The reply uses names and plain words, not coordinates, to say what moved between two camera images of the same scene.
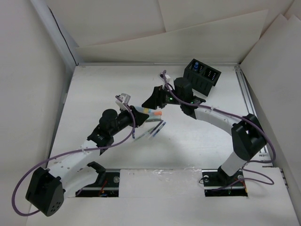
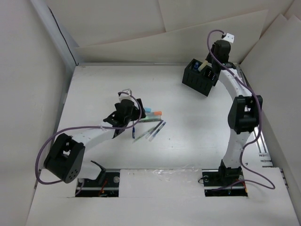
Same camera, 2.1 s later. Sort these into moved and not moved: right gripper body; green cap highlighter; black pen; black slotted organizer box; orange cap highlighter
Moved: right gripper body
Not moved: black pen; black slotted organizer box; green cap highlighter; orange cap highlighter
